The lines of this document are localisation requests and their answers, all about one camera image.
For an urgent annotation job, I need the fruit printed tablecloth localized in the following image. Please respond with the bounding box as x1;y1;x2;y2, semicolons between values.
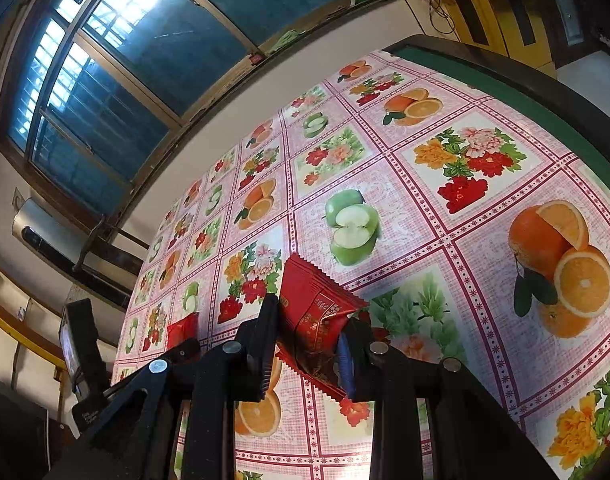
110;50;610;480

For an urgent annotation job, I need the green table with dark rim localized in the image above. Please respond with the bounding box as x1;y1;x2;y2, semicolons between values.
384;34;610;196

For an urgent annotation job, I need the yellow framed door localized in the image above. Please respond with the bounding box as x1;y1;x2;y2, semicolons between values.
419;0;610;78

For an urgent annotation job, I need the flat screen television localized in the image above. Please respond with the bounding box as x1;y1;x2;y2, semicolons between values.
0;370;53;480

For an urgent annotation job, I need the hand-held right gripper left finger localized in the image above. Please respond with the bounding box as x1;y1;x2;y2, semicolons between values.
45;292;280;480

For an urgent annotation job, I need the wall shelf with yellow arch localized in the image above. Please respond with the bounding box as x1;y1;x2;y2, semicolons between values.
0;255;116;411

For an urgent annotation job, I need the standing air conditioner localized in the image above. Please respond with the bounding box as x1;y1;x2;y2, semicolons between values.
12;197;146;276

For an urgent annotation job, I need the barred window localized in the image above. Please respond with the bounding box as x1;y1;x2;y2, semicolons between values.
0;0;403;233

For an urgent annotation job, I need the black wall cable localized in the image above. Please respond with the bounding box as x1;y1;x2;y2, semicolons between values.
416;0;466;37

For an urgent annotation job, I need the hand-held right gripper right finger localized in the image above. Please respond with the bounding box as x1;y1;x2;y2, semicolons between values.
335;317;558;480

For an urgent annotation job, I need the dark wooden chair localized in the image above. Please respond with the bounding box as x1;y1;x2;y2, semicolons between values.
72;212;153;311

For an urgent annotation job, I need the green sill cloth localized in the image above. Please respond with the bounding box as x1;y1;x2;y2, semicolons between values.
267;29;308;53

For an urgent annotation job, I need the small red snack packet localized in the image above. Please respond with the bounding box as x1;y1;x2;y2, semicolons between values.
275;252;370;401
166;312;200;351

